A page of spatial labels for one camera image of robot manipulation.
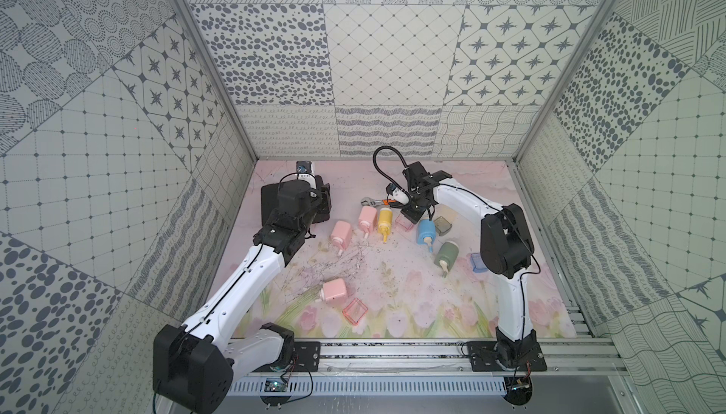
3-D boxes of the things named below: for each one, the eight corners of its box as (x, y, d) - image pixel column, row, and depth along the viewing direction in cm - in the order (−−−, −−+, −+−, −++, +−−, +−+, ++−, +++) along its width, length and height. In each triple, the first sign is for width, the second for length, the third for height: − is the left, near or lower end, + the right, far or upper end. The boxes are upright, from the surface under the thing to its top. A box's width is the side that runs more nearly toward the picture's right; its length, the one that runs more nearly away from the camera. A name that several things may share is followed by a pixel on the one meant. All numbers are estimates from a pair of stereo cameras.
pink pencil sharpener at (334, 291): (323, 306, 84) (320, 298, 79) (325, 286, 88) (322, 278, 83) (346, 306, 84) (344, 299, 79) (347, 286, 88) (346, 278, 83)
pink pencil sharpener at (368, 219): (359, 237, 99) (358, 227, 93) (359, 217, 104) (359, 206, 99) (377, 237, 99) (377, 227, 93) (377, 217, 104) (377, 206, 99)
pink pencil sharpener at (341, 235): (330, 252, 95) (328, 243, 90) (339, 229, 101) (337, 219, 96) (345, 256, 94) (344, 247, 89) (353, 232, 100) (352, 222, 95)
